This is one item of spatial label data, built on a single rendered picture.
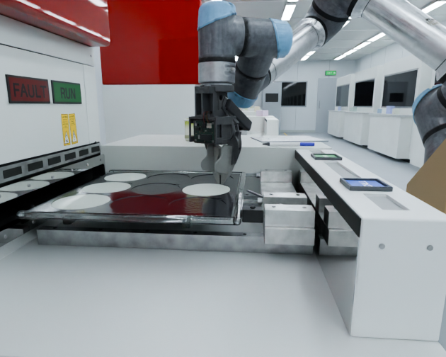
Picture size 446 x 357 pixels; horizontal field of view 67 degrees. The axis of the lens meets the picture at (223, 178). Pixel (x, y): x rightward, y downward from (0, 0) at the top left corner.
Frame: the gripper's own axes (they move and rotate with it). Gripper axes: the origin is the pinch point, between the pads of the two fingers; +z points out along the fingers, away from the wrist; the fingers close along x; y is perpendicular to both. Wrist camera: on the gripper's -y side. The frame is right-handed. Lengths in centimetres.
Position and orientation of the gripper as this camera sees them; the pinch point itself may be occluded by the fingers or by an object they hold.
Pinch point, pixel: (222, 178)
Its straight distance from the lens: 75.0
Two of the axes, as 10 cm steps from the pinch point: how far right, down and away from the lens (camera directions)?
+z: 0.0, 9.8, 2.2
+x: 8.1, 1.3, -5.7
